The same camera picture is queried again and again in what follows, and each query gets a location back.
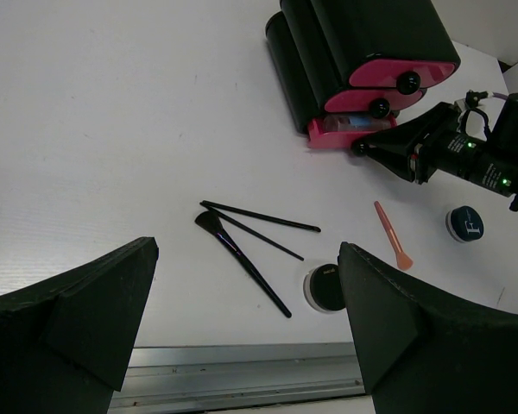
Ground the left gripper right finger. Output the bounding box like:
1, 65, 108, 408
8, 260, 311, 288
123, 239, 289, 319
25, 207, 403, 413
338, 242, 518, 413

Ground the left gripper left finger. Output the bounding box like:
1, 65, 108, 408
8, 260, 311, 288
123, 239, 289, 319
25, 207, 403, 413
0, 237, 159, 413

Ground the pink drawer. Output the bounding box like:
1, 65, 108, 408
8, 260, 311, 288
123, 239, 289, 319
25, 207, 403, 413
349, 59, 458, 89
307, 114, 397, 151
313, 88, 426, 116

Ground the pink top drawer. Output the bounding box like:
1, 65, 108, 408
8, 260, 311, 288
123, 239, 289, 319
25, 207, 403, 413
349, 59, 458, 89

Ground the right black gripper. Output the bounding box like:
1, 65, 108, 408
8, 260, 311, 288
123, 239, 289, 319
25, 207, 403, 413
364, 92, 518, 211

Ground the pink bottom drawer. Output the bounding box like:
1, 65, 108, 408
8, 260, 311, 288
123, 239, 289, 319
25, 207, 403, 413
307, 114, 397, 151

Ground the black angled powder brush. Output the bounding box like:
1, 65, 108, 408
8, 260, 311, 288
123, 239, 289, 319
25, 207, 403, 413
194, 210, 293, 318

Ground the aluminium front rail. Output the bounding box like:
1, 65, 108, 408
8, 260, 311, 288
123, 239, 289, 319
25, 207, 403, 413
109, 342, 365, 413

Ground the black round compact jar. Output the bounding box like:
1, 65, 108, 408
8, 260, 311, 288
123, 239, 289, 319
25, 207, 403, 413
303, 263, 345, 314

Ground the blue lid cream jar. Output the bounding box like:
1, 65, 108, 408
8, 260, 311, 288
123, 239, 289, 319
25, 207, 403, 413
445, 206, 484, 243

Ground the orange silicone applicator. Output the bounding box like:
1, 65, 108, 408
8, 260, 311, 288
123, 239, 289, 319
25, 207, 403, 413
374, 201, 414, 271

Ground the thin black eyeliner brush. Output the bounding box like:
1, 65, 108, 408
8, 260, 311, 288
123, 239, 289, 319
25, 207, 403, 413
206, 207, 305, 261

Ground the thin black makeup brush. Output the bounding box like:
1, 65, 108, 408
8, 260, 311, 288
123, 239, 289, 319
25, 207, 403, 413
200, 200, 321, 233

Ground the black drawer organizer case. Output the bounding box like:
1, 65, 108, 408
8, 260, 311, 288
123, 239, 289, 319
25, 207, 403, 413
265, 0, 461, 134

